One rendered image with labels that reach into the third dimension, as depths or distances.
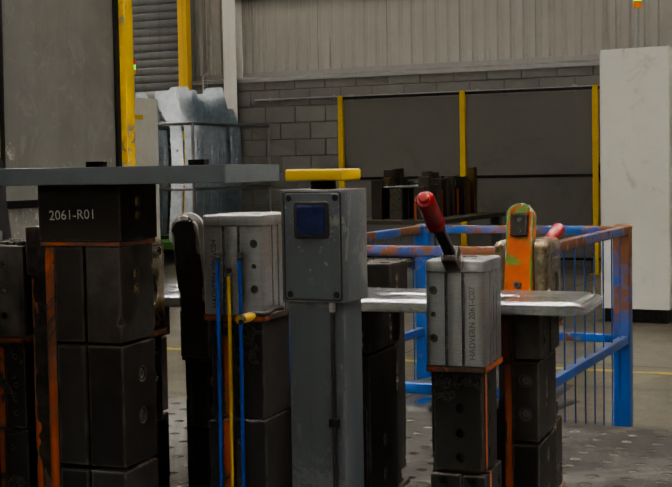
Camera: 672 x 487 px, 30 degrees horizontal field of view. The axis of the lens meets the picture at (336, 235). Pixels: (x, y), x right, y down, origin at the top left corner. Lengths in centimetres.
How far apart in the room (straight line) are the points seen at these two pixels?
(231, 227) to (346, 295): 25
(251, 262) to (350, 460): 28
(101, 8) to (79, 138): 57
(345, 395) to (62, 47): 393
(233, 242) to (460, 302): 27
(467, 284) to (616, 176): 808
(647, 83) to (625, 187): 77
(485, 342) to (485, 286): 6
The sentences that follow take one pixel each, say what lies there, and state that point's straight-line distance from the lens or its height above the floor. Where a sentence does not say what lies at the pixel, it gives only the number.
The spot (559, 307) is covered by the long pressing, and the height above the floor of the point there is 100.
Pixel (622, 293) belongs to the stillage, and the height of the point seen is 71.
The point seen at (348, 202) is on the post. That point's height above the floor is 113.
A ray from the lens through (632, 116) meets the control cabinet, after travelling 939.
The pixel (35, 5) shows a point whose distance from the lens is 496.
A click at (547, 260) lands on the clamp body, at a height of 103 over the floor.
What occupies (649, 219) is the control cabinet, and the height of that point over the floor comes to 76.
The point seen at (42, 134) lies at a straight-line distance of 494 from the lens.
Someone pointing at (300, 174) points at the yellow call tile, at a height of 115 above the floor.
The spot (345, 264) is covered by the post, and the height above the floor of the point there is 107.
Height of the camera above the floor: 116
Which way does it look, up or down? 3 degrees down
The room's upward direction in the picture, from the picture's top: 1 degrees counter-clockwise
